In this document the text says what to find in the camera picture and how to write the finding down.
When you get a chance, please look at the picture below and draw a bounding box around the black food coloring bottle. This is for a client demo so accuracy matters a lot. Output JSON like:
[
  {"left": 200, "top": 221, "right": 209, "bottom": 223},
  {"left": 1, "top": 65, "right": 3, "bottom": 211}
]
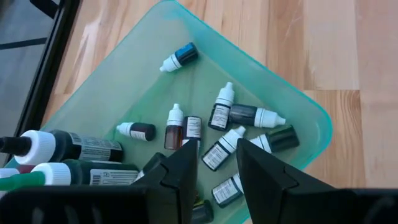
[{"left": 0, "top": 129, "right": 124, "bottom": 166}]

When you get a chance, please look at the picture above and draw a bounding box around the red bottle red cap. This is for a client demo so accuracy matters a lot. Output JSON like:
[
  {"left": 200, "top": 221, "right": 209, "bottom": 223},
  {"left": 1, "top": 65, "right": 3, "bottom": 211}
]
[{"left": 0, "top": 164, "right": 35, "bottom": 180}]

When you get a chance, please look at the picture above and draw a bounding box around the black aluminium table frame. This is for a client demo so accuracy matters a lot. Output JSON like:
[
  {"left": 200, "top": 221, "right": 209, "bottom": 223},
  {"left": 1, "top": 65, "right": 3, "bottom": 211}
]
[{"left": 12, "top": 0, "right": 82, "bottom": 139}]

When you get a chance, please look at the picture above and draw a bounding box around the green food coloring bottle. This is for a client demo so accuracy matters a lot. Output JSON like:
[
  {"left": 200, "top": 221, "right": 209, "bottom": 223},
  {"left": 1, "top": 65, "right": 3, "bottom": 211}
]
[{"left": 0, "top": 159, "right": 140, "bottom": 192}]

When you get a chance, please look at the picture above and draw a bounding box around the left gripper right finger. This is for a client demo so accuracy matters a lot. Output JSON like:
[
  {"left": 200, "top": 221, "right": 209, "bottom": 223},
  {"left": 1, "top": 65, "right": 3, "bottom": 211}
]
[{"left": 236, "top": 138, "right": 398, "bottom": 224}]

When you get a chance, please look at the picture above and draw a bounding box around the green translucent plastic tray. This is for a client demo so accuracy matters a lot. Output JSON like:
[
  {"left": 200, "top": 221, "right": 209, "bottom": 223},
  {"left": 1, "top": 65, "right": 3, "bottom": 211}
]
[{"left": 4, "top": 0, "right": 333, "bottom": 224}]

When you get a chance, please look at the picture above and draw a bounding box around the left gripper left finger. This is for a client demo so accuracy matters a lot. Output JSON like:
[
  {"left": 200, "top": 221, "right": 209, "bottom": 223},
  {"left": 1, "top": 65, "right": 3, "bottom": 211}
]
[{"left": 0, "top": 139, "right": 199, "bottom": 224}]

